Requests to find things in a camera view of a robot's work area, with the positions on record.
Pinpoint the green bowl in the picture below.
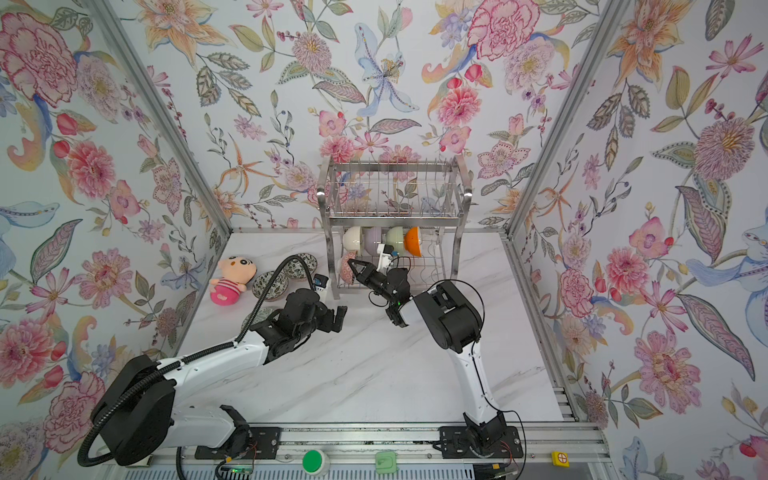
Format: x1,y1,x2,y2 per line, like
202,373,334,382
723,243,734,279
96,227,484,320
385,226,406,256

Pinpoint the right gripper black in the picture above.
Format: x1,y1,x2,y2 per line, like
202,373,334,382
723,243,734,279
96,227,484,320
351,260,399,309

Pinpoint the orange white bowl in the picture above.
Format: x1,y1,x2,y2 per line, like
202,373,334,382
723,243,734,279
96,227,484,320
403,227,423,257

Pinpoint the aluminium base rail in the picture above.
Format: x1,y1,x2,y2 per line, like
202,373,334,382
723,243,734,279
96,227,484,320
100,420,617,479

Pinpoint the light green square button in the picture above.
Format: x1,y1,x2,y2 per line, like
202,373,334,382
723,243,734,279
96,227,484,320
375,451,398,475

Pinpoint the green round button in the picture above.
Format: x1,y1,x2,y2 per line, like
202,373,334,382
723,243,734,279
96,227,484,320
302,449,330,476

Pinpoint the black corrugated left cable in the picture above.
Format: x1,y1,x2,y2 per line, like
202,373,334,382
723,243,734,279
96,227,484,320
76,254,318,480

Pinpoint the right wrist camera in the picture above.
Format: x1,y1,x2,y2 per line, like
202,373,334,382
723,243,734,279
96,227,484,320
377,243,399,273

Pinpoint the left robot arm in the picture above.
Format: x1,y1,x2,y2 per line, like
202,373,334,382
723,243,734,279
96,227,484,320
77,288,348,467

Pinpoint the aluminium left corner post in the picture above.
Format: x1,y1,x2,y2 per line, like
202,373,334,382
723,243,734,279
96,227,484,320
84,0,233,240

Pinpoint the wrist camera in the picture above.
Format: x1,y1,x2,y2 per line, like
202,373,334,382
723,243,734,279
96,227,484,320
377,243,399,273
313,273,329,303

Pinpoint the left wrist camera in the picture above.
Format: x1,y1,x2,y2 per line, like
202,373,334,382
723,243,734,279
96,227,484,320
313,273,329,303

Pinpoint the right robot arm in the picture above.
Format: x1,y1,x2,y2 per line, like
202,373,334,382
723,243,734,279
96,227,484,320
347,259,507,456

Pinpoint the pink plush doll toy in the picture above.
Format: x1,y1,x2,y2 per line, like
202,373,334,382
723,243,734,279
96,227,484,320
209,256,257,306

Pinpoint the stainless steel dish rack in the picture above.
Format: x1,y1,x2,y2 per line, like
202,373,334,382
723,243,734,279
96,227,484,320
316,154,473,299

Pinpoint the aluminium corner post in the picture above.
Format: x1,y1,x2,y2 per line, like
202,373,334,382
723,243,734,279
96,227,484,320
506,0,628,240
84,0,233,240

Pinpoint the patterned bowl front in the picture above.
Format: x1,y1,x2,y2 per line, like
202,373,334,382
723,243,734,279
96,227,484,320
339,251,357,285

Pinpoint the cream bowl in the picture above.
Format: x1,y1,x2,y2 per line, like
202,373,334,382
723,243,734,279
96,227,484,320
342,226,363,256

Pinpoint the purple bowl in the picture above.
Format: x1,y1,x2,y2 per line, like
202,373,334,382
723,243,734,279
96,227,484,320
362,226,383,256

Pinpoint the aluminium right corner post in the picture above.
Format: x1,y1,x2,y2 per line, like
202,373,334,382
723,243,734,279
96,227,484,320
506,0,628,240

